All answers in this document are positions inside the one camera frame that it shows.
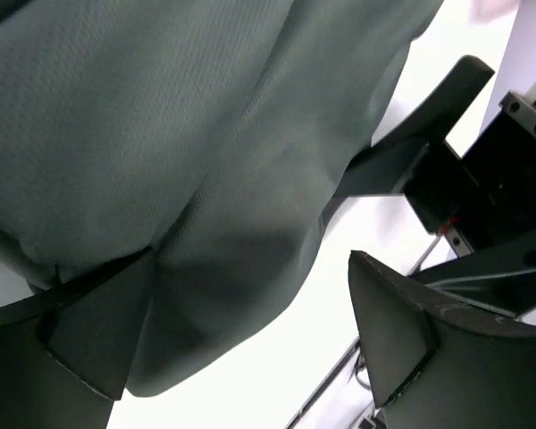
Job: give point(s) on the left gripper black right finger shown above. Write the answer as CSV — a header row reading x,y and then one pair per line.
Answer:
x,y
436,362

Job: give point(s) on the dark grey t shirt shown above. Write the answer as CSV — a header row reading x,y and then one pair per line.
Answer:
x,y
212,132

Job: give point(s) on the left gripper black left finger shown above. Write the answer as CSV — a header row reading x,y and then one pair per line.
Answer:
x,y
66,353

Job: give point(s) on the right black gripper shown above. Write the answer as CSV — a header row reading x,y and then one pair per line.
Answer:
x,y
483,204

